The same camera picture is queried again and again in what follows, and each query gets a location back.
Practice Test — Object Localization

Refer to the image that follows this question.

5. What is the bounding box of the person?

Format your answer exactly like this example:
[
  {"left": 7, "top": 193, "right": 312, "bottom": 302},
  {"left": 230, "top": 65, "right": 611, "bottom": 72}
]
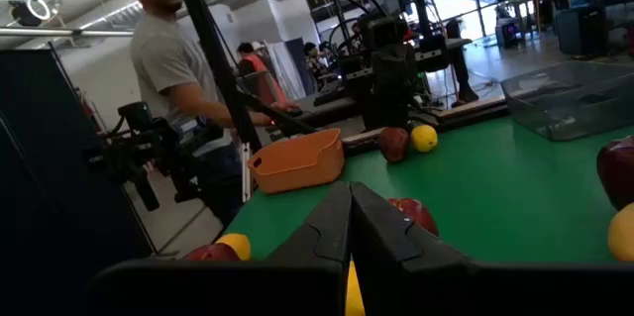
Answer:
[
  {"left": 236, "top": 42, "right": 288, "bottom": 107},
  {"left": 302, "top": 41, "right": 329, "bottom": 83},
  {"left": 111, "top": 0, "right": 301, "bottom": 231}
]

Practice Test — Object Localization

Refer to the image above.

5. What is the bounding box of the black partition panel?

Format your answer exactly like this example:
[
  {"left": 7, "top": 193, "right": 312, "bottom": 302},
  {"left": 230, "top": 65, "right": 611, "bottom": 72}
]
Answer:
[{"left": 0, "top": 48, "right": 155, "bottom": 316}]

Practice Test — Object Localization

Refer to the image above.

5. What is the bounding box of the black cabinet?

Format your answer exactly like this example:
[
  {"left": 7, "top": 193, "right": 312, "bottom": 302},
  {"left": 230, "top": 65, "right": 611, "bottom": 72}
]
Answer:
[{"left": 554, "top": 6, "right": 609, "bottom": 57}]

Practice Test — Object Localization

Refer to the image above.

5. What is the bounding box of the orange plastic basket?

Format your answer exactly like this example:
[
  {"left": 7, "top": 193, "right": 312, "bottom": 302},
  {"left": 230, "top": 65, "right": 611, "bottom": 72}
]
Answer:
[{"left": 246, "top": 127, "right": 346, "bottom": 195}]

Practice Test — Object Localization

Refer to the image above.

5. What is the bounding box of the dark red apple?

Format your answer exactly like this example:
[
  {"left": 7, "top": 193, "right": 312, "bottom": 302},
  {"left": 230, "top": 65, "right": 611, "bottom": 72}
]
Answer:
[
  {"left": 595, "top": 136, "right": 634, "bottom": 212},
  {"left": 182, "top": 243, "right": 243, "bottom": 263},
  {"left": 378, "top": 126, "right": 411, "bottom": 164}
]

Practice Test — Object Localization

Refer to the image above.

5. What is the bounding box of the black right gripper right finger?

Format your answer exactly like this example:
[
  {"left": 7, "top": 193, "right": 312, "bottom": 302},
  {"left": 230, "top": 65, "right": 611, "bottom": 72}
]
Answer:
[{"left": 350, "top": 181, "right": 634, "bottom": 316}]

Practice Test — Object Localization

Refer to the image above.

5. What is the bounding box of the metal ceiling pipe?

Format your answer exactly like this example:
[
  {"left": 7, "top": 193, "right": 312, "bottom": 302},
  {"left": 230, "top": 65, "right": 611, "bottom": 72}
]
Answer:
[{"left": 0, "top": 27, "right": 135, "bottom": 38}]

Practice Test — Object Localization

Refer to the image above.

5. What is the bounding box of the black background robot stand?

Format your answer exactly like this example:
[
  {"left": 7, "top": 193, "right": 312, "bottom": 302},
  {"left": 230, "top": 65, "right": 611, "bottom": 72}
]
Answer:
[{"left": 395, "top": 0, "right": 479, "bottom": 104}]

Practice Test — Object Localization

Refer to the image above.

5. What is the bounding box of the red yellow apple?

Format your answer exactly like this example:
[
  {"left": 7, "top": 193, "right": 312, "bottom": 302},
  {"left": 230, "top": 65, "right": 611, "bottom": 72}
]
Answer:
[{"left": 387, "top": 197, "right": 440, "bottom": 238}]

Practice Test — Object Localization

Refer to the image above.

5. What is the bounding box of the yellow lemon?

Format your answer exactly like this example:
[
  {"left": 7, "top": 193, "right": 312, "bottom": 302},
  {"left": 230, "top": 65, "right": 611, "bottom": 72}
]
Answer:
[
  {"left": 410, "top": 124, "right": 440, "bottom": 154},
  {"left": 345, "top": 259, "right": 367, "bottom": 316},
  {"left": 607, "top": 202, "right": 634, "bottom": 263},
  {"left": 215, "top": 233, "right": 253, "bottom": 262}
]

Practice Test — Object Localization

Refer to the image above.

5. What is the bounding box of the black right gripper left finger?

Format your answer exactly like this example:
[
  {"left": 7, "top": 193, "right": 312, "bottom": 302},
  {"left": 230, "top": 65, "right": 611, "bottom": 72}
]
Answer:
[{"left": 83, "top": 181, "right": 353, "bottom": 316}]

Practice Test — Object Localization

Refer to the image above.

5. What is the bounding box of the clear plastic bin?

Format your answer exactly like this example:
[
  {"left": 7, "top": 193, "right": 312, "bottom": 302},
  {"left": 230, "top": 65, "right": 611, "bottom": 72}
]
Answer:
[{"left": 500, "top": 60, "right": 634, "bottom": 142}]

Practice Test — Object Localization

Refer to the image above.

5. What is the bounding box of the black frame post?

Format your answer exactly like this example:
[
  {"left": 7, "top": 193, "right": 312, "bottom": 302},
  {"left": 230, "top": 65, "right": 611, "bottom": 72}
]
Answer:
[{"left": 165, "top": 0, "right": 318, "bottom": 154}]

